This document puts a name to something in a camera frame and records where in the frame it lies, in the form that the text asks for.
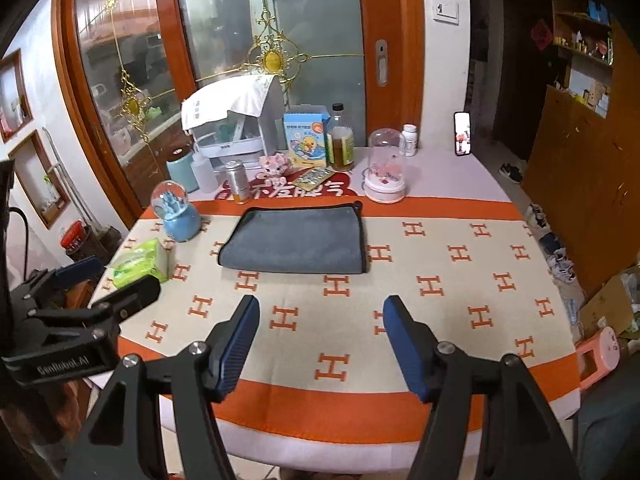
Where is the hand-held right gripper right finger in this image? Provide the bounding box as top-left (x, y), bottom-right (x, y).
top-left (382, 294), bottom-right (584, 480)

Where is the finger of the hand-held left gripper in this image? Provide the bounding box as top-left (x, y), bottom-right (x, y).
top-left (11, 255), bottom-right (106, 311)
top-left (27, 274), bottom-right (162, 348)

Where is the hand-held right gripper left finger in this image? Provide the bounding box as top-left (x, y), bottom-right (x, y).
top-left (62, 294), bottom-right (262, 480)

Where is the grey towel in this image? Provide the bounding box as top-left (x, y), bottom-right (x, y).
top-left (218, 200), bottom-right (370, 276)

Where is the red container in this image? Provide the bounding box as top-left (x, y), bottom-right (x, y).
top-left (60, 220), bottom-right (86, 251)

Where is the green tissue packet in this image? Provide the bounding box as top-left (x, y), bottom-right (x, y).
top-left (110, 238), bottom-right (171, 290)

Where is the orange patterned tablecloth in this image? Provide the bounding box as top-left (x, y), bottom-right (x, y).
top-left (87, 146), bottom-right (584, 448)

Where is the blue snow globe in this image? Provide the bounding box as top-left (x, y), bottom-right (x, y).
top-left (151, 180), bottom-right (203, 242)

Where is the teal canister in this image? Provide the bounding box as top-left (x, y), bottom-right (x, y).
top-left (165, 145), bottom-right (200, 195)

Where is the white plastic squeeze bottle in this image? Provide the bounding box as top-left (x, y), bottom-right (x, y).
top-left (189, 150), bottom-right (217, 195)

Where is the silver orange drink can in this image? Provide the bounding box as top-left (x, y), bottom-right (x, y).
top-left (224, 159), bottom-right (252, 205)

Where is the white grey sneaker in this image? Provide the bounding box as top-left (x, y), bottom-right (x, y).
top-left (522, 203), bottom-right (546, 229)
top-left (547, 254), bottom-right (577, 284)

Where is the white plastic dish rack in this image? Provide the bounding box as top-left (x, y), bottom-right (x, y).
top-left (192, 109), bottom-right (286, 167)

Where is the pink pig toy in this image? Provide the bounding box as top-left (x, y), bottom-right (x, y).
top-left (258, 153), bottom-right (292, 187)

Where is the pink dome music box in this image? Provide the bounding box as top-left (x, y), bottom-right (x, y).
top-left (362, 128), bottom-right (407, 205)

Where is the blue sneaker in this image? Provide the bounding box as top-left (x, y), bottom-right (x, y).
top-left (537, 232), bottom-right (566, 256)

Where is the silver blister pack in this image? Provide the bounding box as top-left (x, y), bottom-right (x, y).
top-left (290, 167), bottom-right (336, 189)

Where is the pink plastic stool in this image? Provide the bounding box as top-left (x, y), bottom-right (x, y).
top-left (574, 326), bottom-right (622, 392)

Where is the white pill bottle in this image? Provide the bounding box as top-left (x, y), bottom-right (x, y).
top-left (401, 123), bottom-right (419, 158)

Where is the cardboard box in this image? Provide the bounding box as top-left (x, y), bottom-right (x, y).
top-left (579, 269), bottom-right (640, 342)

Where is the glass bottle with brown liquid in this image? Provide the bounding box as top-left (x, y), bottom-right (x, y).
top-left (326, 103), bottom-right (356, 171)

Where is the blue box with yellow duck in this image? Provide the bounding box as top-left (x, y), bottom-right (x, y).
top-left (282, 104), bottom-right (332, 170)

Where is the white cloth cover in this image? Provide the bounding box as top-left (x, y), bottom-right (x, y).
top-left (180, 73), bottom-right (286, 137)

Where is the black smartphone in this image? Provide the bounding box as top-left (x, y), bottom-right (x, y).
top-left (453, 111), bottom-right (475, 157)

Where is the wooden cabinet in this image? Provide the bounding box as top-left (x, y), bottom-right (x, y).
top-left (519, 0), bottom-right (640, 302)

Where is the wooden framed glass door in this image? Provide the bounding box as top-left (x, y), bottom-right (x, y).
top-left (51, 0), bottom-right (427, 232)

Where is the wooden wall niche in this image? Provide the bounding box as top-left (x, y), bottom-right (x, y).
top-left (0, 49), bottom-right (34, 144)
top-left (7, 129), bottom-right (72, 231)

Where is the silver door handle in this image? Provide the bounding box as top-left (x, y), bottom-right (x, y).
top-left (374, 38), bottom-right (390, 88)

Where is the white light switch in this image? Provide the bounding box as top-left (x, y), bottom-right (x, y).
top-left (432, 0), bottom-right (461, 25)

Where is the red wall decoration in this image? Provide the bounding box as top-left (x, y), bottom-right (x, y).
top-left (529, 18), bottom-right (555, 52)

